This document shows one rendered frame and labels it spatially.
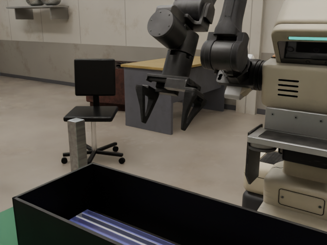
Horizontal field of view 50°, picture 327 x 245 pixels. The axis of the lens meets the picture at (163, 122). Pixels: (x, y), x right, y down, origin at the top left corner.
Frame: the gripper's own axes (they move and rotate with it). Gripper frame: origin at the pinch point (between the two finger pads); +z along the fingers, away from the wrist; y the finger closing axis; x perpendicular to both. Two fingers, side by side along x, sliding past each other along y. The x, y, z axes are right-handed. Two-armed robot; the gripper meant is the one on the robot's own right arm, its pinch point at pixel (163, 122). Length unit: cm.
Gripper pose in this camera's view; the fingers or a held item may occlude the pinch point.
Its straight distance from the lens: 72.5
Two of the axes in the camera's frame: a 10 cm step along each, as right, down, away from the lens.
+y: 8.3, 1.5, -5.3
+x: 4.9, 2.3, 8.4
